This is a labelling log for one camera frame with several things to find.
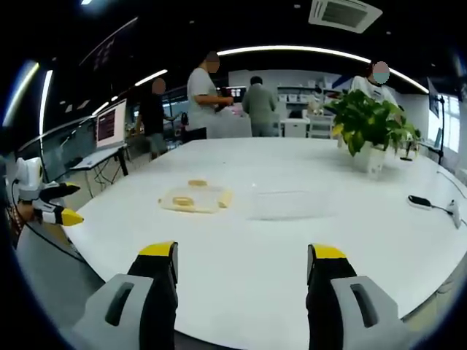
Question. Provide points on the curved ceiling light strip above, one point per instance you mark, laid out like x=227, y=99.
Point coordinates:
x=321, y=54

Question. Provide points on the transparent plastic tray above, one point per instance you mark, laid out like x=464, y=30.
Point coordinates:
x=288, y=205

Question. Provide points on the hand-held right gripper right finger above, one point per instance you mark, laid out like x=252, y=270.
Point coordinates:
x=339, y=291

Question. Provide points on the green potted plant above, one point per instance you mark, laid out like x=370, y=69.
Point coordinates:
x=368, y=116

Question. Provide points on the ceiling air conditioner vent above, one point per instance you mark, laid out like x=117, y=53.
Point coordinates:
x=344, y=14

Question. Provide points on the black device on white base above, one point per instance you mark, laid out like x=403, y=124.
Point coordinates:
x=419, y=201

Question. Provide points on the black monitor stand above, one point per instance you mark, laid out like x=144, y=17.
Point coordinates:
x=439, y=120

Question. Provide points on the white plug adapter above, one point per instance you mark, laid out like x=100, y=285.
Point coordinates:
x=455, y=213

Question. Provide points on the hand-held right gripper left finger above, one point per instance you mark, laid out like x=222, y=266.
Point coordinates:
x=146, y=291

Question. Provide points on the white plant pot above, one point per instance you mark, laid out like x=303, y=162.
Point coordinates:
x=370, y=160

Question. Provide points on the white side desk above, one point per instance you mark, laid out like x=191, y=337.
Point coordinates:
x=98, y=158

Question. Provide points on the white storage shelf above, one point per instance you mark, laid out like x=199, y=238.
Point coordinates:
x=310, y=109

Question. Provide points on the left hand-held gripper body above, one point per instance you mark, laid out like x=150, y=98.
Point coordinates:
x=28, y=175

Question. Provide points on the person's left hand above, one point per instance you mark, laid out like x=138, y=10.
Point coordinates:
x=25, y=212

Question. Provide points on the beige plastic buckle part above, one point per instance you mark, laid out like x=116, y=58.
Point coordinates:
x=197, y=182

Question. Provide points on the computer monitor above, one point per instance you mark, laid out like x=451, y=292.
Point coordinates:
x=111, y=124

